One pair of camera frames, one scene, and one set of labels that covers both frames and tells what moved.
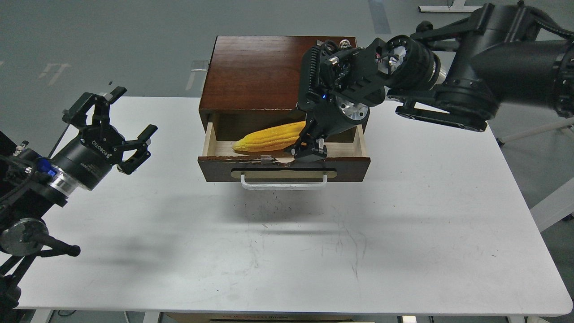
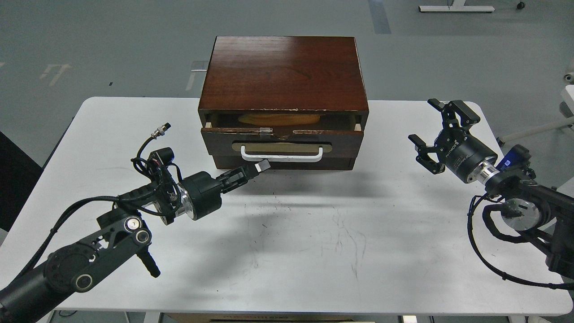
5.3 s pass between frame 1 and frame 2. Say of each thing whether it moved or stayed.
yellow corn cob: moved
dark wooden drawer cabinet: stayed
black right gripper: moved
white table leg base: stayed
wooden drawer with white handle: moved
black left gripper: moved
